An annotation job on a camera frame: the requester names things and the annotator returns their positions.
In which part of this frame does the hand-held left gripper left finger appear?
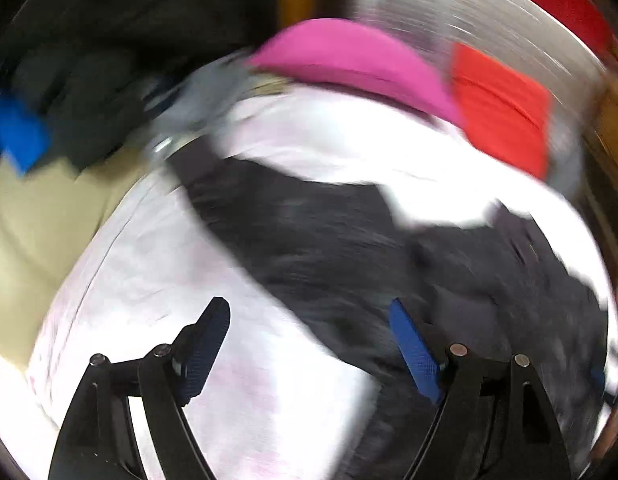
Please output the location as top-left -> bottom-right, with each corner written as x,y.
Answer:
48,297 -> 232,480

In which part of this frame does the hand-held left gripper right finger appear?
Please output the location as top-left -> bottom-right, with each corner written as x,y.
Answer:
389,298 -> 572,480

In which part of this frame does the black jacket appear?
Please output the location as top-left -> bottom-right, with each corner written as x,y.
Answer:
166,140 -> 614,480

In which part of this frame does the dark clothes pile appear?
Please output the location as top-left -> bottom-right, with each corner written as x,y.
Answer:
0,0 -> 270,171

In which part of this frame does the white bed sheet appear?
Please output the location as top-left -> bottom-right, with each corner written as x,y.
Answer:
0,80 -> 618,480

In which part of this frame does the red pillow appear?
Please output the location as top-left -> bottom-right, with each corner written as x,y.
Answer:
449,42 -> 554,181

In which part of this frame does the grey cloth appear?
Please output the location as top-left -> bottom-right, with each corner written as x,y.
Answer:
144,52 -> 255,136

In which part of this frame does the blue object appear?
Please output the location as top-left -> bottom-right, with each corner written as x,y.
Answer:
0,95 -> 51,173

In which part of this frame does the pink pillow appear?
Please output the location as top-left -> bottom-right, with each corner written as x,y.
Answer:
246,17 -> 467,128

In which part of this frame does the silver foil mat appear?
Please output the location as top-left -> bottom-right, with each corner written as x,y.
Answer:
349,0 -> 610,201

